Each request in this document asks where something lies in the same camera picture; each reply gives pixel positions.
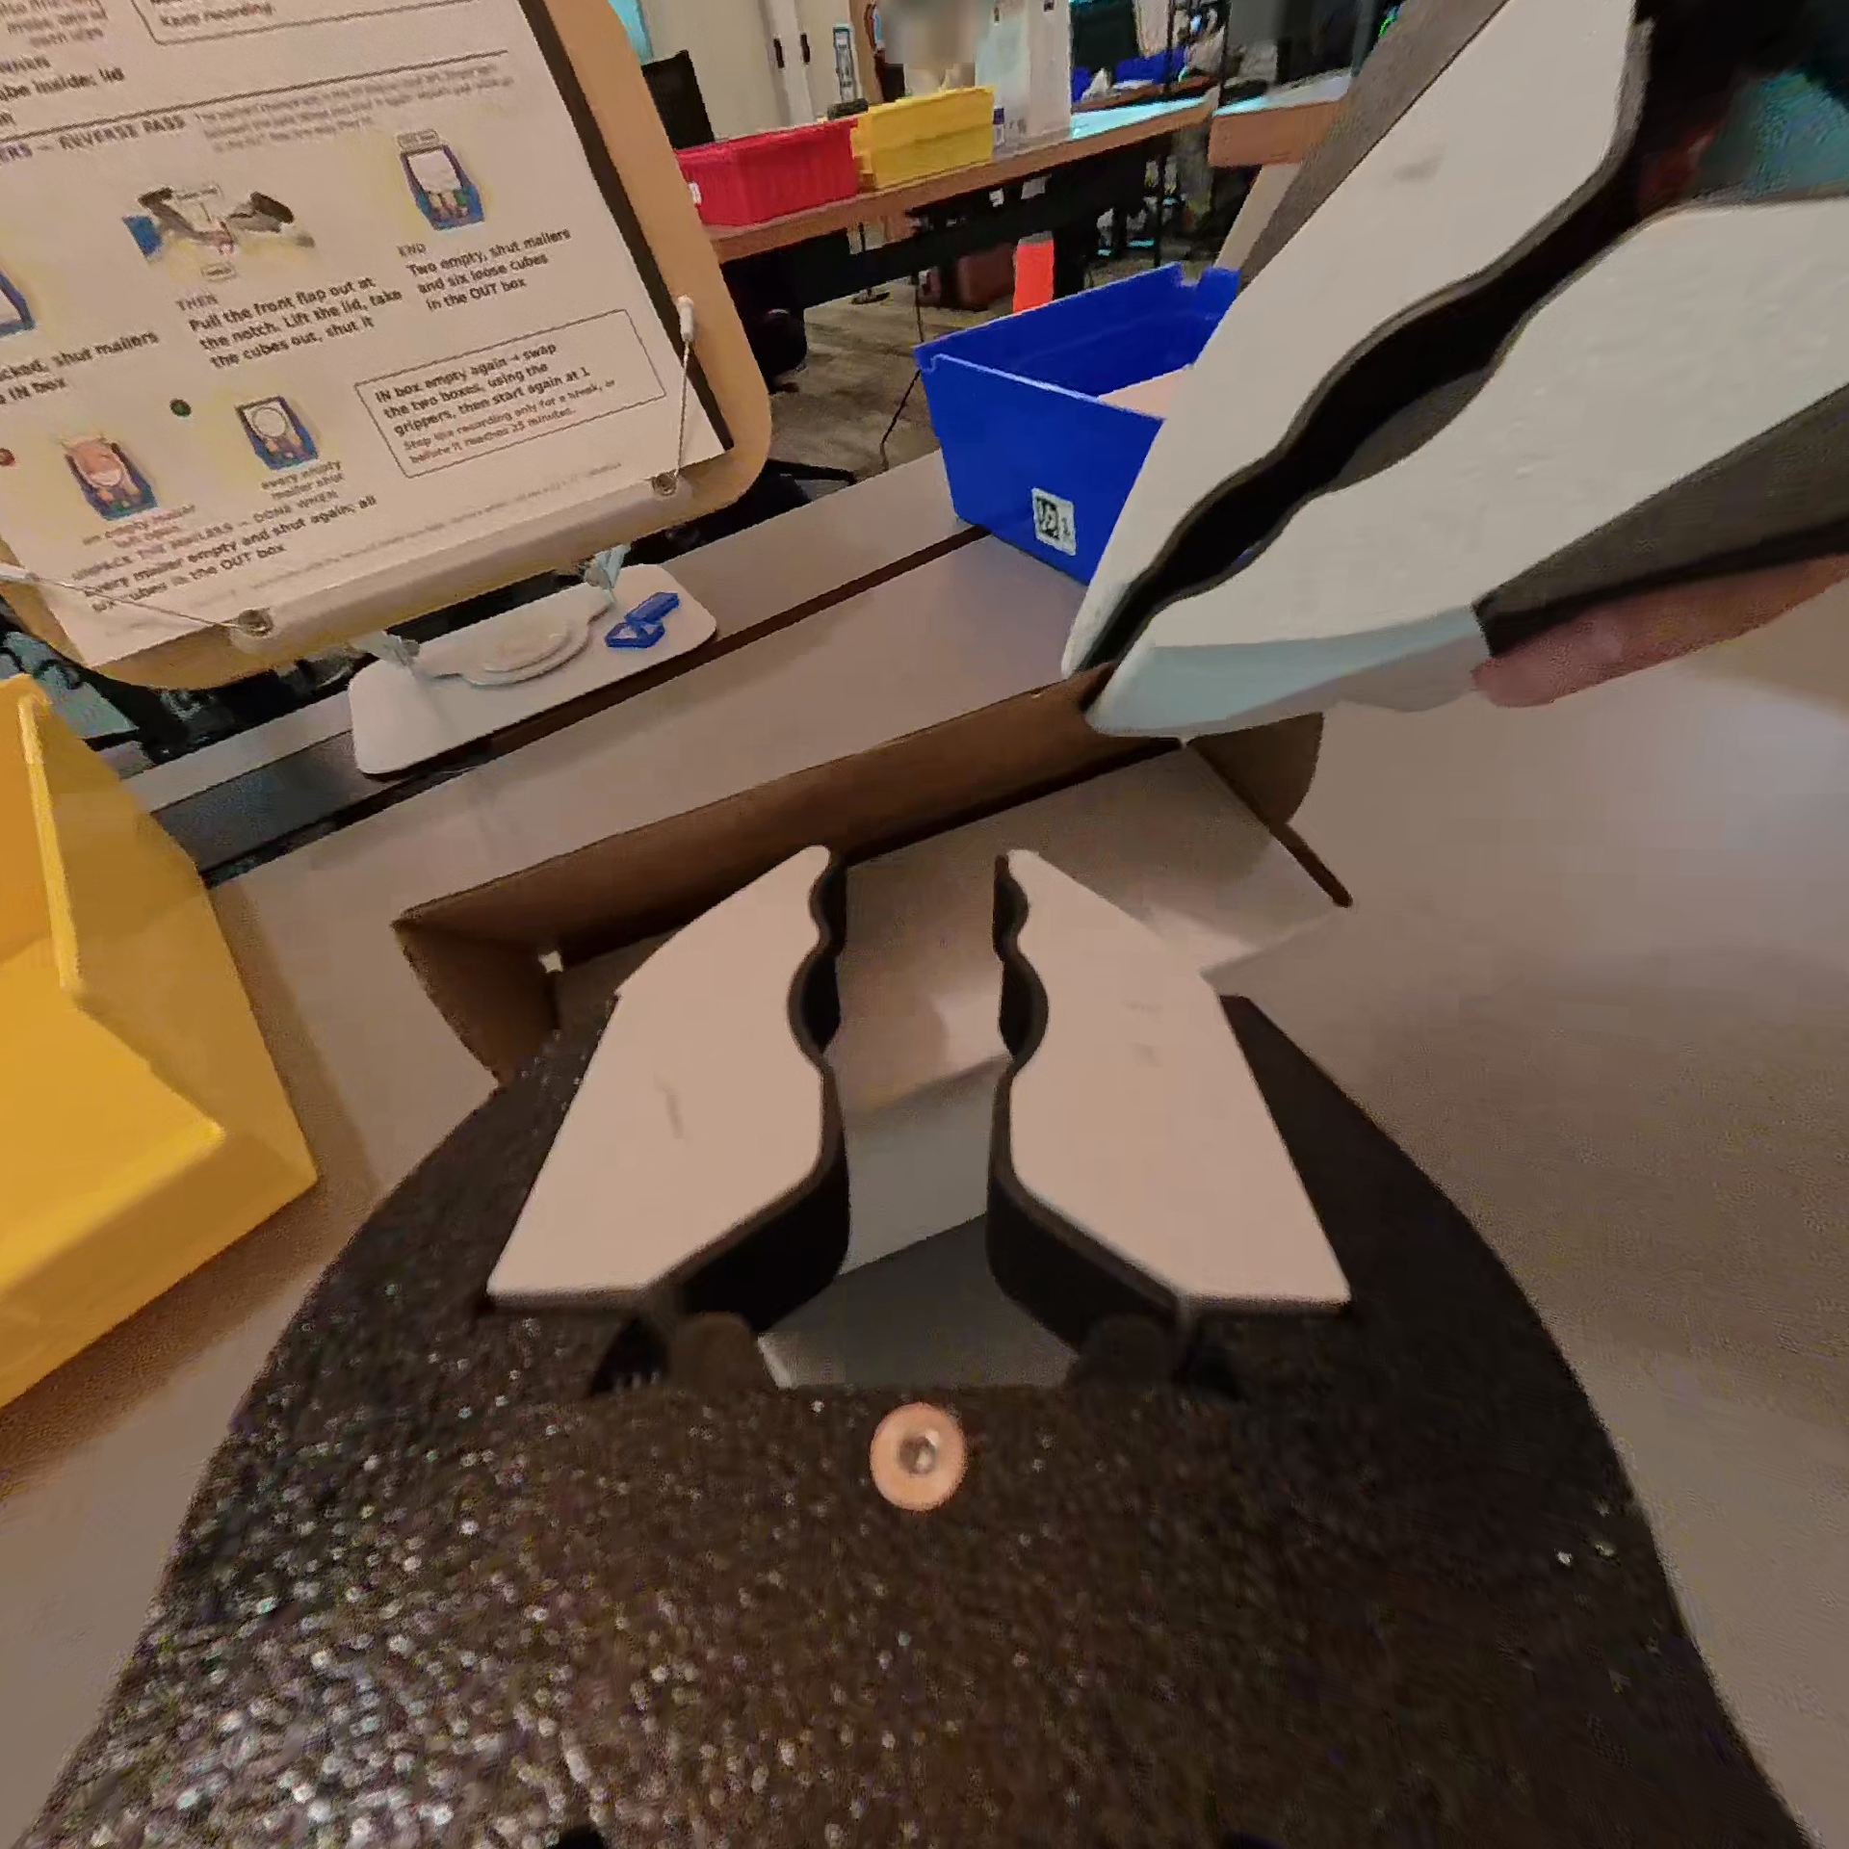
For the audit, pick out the small yellow plastic bin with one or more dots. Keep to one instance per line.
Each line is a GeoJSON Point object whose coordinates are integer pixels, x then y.
{"type": "Point", "coordinates": [925, 139]}

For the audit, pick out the blue plastic bin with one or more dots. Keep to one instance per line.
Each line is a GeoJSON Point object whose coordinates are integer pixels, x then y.
{"type": "Point", "coordinates": [998, 433]}

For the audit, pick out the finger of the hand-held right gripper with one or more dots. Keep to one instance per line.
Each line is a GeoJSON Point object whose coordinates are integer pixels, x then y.
{"type": "Point", "coordinates": [1374, 247]}
{"type": "Point", "coordinates": [1516, 493]}

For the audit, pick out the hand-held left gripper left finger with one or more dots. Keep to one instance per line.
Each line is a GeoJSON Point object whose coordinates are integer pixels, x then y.
{"type": "Point", "coordinates": [680, 1141]}

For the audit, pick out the white oval puck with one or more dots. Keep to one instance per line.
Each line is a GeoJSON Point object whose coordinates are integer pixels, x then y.
{"type": "Point", "coordinates": [523, 653]}

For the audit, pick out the white printed carton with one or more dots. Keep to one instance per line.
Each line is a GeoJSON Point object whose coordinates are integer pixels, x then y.
{"type": "Point", "coordinates": [1026, 74]}

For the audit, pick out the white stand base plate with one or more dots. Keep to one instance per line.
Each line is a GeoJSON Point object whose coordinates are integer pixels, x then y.
{"type": "Point", "coordinates": [433, 724]}

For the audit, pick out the blue plastic clip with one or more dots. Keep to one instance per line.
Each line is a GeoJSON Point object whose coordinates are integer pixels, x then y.
{"type": "Point", "coordinates": [645, 621]}

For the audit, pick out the person's right hand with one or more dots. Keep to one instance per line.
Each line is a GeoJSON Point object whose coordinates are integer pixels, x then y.
{"type": "Point", "coordinates": [1663, 635]}

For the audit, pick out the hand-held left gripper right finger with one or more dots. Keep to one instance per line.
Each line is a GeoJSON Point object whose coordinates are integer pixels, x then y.
{"type": "Point", "coordinates": [1156, 1141]}

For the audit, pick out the long table with brown edge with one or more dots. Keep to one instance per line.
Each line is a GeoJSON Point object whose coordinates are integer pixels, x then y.
{"type": "Point", "coordinates": [1010, 158]}

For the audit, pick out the red plastic bin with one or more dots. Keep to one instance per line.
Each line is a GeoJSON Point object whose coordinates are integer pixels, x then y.
{"type": "Point", "coordinates": [768, 174]}

